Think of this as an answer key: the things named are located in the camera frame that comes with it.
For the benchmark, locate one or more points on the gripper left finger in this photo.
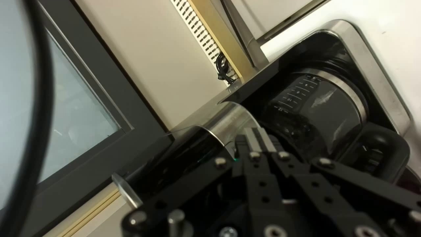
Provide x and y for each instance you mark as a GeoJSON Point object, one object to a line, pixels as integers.
{"type": "Point", "coordinates": [260, 184]}

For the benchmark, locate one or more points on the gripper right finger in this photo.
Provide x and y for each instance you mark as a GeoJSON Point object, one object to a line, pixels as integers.
{"type": "Point", "coordinates": [342, 187]}

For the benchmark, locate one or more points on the black and silver coffee maker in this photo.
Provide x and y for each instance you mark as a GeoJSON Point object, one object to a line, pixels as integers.
{"type": "Point", "coordinates": [204, 144]}

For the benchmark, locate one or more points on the glass coffee carafe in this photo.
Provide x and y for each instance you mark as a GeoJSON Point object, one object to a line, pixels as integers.
{"type": "Point", "coordinates": [329, 112]}

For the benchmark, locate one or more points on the white perforated vent grille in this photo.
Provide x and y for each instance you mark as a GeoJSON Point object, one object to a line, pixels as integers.
{"type": "Point", "coordinates": [200, 33]}

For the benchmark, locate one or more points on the dark framed window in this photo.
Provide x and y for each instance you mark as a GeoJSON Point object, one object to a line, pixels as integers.
{"type": "Point", "coordinates": [82, 118]}

